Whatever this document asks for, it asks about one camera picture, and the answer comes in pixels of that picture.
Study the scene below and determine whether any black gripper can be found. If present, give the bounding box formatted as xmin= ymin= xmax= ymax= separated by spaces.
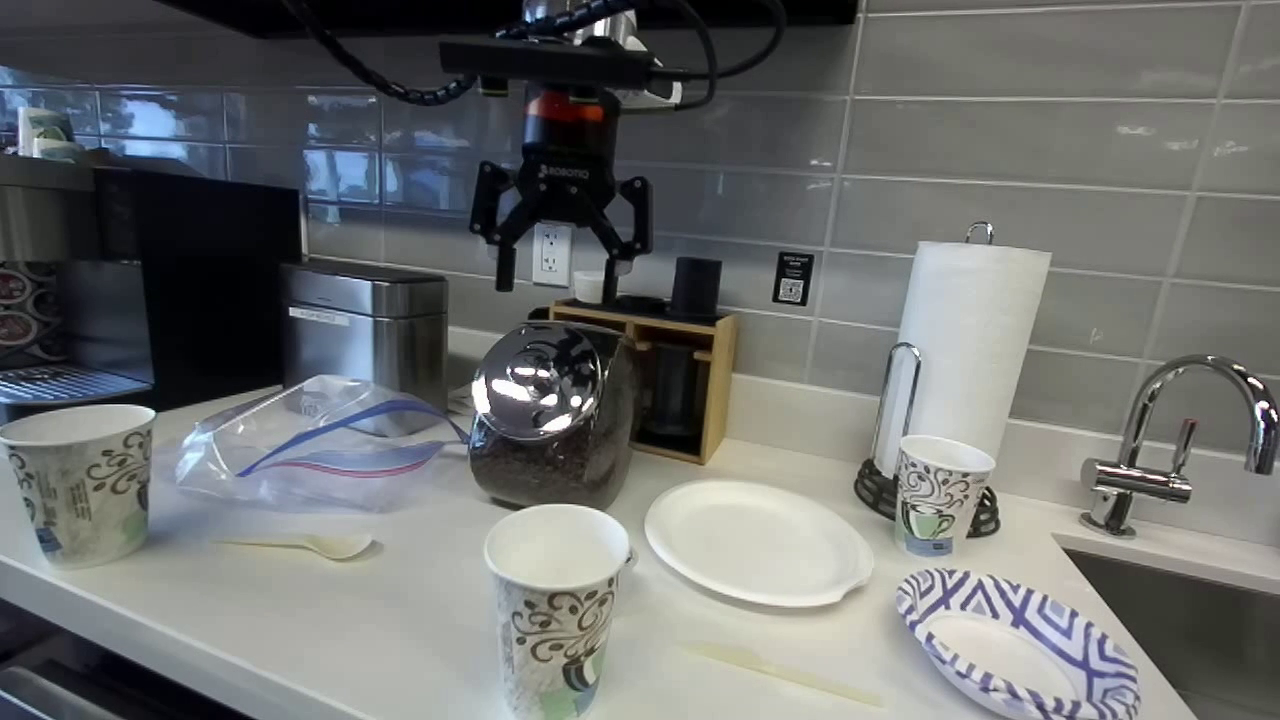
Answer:
xmin=468 ymin=79 xmax=655 ymax=308

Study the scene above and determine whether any chrome jar lid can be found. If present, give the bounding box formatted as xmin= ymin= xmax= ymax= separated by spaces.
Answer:
xmin=468 ymin=322 xmax=618 ymax=449

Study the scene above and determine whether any small black box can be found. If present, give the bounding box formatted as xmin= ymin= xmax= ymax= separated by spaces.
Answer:
xmin=669 ymin=257 xmax=726 ymax=325

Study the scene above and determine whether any stainless steel canister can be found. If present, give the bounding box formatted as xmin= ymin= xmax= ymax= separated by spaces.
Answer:
xmin=280 ymin=257 xmax=452 ymax=403

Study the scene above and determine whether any wooden pod holder box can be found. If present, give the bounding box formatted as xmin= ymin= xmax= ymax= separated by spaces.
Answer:
xmin=546 ymin=296 xmax=741 ymax=468

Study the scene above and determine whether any glass jar of coffee beans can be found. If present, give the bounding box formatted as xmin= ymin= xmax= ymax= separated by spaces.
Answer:
xmin=463 ymin=316 xmax=639 ymax=517

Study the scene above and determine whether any clear zip bag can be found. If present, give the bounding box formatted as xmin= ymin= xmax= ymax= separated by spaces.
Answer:
xmin=172 ymin=373 xmax=474 ymax=517

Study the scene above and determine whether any black coffee machine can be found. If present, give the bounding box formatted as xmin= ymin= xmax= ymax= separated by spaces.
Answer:
xmin=85 ymin=163 xmax=307 ymax=414

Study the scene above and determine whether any white foam plate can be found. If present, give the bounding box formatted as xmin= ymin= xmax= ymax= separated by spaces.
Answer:
xmin=639 ymin=476 xmax=882 ymax=615

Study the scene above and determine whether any white plastic spoon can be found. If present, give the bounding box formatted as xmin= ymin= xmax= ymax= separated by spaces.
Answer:
xmin=212 ymin=529 xmax=381 ymax=563

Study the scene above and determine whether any patterned paper cup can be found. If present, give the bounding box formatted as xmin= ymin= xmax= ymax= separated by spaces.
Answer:
xmin=894 ymin=431 xmax=1001 ymax=561
xmin=482 ymin=502 xmax=636 ymax=720
xmin=0 ymin=401 xmax=161 ymax=571

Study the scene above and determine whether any white paper towel roll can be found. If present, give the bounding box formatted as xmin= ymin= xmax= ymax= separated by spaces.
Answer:
xmin=871 ymin=238 xmax=1058 ymax=476

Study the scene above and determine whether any wooden stirrer stick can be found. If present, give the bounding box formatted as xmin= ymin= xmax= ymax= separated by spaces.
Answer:
xmin=696 ymin=643 xmax=890 ymax=712

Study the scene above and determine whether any brown patterned box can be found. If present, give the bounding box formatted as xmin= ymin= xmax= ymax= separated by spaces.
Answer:
xmin=0 ymin=257 xmax=77 ymax=377

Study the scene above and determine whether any blue patterned paper plate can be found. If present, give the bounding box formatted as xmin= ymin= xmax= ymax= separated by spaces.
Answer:
xmin=894 ymin=563 xmax=1147 ymax=720

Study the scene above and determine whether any chrome faucet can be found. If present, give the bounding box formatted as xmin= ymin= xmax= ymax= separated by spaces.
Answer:
xmin=1081 ymin=351 xmax=1280 ymax=540

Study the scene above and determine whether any dark cabinet front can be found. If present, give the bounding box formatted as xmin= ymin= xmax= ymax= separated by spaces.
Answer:
xmin=0 ymin=595 xmax=274 ymax=720

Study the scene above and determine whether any steel sink basin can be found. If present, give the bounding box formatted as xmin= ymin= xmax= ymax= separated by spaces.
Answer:
xmin=1066 ymin=547 xmax=1280 ymax=720

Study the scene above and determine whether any white wall outlet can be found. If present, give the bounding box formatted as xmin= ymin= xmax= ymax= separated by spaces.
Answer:
xmin=530 ymin=218 xmax=575 ymax=294

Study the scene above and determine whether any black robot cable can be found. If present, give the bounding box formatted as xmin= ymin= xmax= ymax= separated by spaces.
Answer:
xmin=278 ymin=0 xmax=530 ymax=111
xmin=636 ymin=0 xmax=793 ymax=87

